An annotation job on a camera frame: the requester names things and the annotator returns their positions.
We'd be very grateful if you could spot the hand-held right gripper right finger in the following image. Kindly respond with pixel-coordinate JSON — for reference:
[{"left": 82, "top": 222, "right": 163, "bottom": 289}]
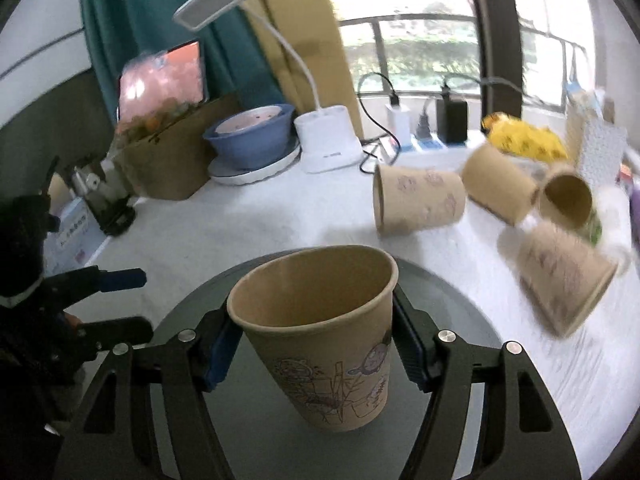
[{"left": 392, "top": 287, "right": 583, "bottom": 480}]

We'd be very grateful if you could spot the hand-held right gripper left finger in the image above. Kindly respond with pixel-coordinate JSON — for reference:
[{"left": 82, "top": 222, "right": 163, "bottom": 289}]
[{"left": 60, "top": 305, "right": 246, "bottom": 480}]

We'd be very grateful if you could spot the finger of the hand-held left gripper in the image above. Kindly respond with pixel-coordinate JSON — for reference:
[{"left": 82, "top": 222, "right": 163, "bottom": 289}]
[
  {"left": 42, "top": 267, "right": 148, "bottom": 307},
  {"left": 74, "top": 316, "right": 154, "bottom": 362}
]

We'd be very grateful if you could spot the brown cartoon print paper cup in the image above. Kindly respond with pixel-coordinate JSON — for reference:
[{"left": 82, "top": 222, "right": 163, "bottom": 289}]
[{"left": 226, "top": 244, "right": 400, "bottom": 432}]

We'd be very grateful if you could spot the grey round tray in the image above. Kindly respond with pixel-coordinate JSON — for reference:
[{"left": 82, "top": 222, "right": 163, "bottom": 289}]
[{"left": 150, "top": 249, "right": 502, "bottom": 480}]

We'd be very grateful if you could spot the blue and white box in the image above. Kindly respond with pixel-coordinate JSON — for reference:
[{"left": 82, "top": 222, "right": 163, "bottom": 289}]
[{"left": 44, "top": 197, "right": 109, "bottom": 267}]

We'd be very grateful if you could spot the black desk holder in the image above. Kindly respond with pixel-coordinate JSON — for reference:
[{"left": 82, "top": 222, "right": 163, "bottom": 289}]
[{"left": 74, "top": 164, "right": 137, "bottom": 237}]

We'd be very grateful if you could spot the cardboard box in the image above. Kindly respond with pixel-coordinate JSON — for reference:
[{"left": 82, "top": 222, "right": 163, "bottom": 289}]
[{"left": 116, "top": 94, "right": 242, "bottom": 202}]

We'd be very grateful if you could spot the white round plate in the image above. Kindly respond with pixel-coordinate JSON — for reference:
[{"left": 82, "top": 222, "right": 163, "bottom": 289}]
[{"left": 207, "top": 141, "right": 302, "bottom": 186}]

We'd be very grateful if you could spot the blue plastic bowl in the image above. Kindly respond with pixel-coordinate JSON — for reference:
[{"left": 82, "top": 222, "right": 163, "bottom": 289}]
[{"left": 202, "top": 103, "right": 296, "bottom": 171}]

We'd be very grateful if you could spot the tablet screen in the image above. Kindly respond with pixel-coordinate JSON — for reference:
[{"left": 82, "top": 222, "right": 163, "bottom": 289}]
[{"left": 117, "top": 39, "right": 209, "bottom": 124}]

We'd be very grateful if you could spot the pink bowl lid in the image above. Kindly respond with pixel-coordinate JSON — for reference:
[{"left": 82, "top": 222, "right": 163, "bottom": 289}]
[{"left": 215, "top": 105, "right": 284, "bottom": 134}]

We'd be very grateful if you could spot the white power strip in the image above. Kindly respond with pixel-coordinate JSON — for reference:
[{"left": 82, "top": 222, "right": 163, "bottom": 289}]
[{"left": 379, "top": 131, "right": 487, "bottom": 155}]

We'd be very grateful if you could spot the white charger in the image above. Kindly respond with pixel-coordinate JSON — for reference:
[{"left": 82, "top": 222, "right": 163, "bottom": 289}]
[{"left": 384, "top": 102, "right": 412, "bottom": 139}]

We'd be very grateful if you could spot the white desk lamp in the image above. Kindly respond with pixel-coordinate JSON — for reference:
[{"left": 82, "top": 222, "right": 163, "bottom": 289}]
[{"left": 172, "top": 0, "right": 364, "bottom": 175}]

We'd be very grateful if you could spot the black charger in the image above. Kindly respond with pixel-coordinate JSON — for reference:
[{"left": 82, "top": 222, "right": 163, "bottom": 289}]
[{"left": 435, "top": 97, "right": 470, "bottom": 144}]

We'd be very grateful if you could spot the yellow snack packet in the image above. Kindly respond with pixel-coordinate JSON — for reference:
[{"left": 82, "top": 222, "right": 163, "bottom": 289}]
[{"left": 480, "top": 112, "right": 569, "bottom": 162}]

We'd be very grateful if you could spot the white tissue roll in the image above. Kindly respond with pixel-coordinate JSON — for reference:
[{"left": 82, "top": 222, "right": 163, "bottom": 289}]
[{"left": 594, "top": 184, "right": 634, "bottom": 273}]

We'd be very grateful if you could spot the teal curtain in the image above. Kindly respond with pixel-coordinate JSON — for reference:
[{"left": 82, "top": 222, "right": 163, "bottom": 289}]
[{"left": 77, "top": 0, "right": 287, "bottom": 122}]

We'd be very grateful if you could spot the white textured box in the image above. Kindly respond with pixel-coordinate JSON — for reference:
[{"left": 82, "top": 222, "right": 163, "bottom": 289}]
[{"left": 576, "top": 119, "right": 629, "bottom": 187}]

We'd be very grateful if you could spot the yellow curtain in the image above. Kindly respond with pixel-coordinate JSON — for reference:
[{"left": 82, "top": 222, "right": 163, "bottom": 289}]
[{"left": 248, "top": 0, "right": 362, "bottom": 142}]

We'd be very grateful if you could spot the window railing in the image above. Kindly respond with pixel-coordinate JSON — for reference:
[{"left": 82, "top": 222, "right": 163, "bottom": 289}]
[{"left": 339, "top": 13, "right": 587, "bottom": 107}]

